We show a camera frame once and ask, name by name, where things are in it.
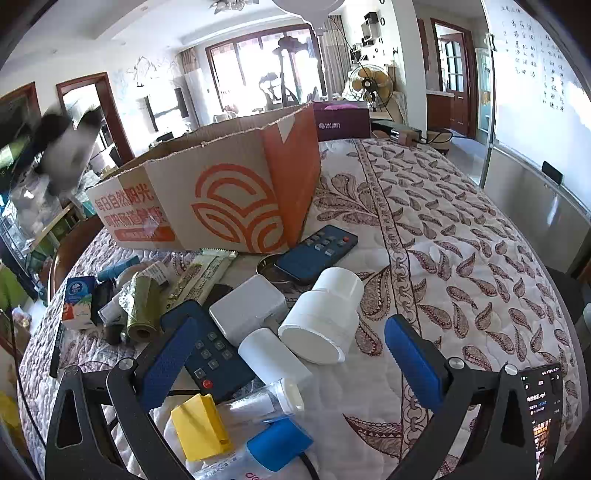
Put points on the dark blue remote control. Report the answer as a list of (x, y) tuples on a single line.
[(318, 251), (217, 355)]

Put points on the purple tissue box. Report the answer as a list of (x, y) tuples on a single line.
[(341, 124)]

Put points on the black smartphone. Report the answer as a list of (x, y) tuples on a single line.
[(542, 415)]

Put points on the orange printed cardboard box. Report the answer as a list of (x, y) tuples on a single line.
[(221, 184)]

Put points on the white power adapter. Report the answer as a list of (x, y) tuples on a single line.
[(244, 309)]

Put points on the blue white carton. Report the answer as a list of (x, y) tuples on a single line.
[(78, 300)]

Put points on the clear small bottle white cap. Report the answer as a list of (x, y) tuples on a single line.
[(277, 399)]

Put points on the exercise machine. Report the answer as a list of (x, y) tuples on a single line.
[(279, 92)]

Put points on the blue capped bottle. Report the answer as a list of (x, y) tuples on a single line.
[(277, 441)]

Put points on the whiteboard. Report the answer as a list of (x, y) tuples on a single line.
[(540, 69)]

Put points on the standing electric fan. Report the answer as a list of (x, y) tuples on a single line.
[(369, 85)]

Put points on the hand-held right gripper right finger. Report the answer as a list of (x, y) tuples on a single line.
[(410, 356)]

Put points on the green white snack packet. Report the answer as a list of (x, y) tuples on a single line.
[(198, 277)]

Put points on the round metal tin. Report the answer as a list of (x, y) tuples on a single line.
[(270, 272)]

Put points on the brown wooden door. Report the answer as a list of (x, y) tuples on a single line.
[(457, 78)]

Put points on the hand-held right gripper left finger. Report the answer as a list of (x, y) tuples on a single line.
[(168, 360)]

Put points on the white items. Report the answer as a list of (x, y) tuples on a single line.
[(323, 318)]

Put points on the white round lamp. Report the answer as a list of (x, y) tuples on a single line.
[(307, 7)]

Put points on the green bag roll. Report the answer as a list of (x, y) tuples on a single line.
[(143, 304)]

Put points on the black whiteboard eraser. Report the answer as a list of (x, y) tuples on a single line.
[(552, 171)]

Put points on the yellow small box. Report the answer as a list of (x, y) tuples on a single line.
[(198, 427)]

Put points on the blue tube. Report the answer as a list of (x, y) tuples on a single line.
[(115, 269)]

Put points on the paisley quilted table cover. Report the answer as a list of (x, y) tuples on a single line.
[(461, 258)]

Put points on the wooden chair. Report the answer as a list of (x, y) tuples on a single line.
[(69, 249)]

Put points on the white plastic bottle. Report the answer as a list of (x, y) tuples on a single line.
[(272, 360)]

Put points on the balcony glass door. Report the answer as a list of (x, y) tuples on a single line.
[(249, 78)]

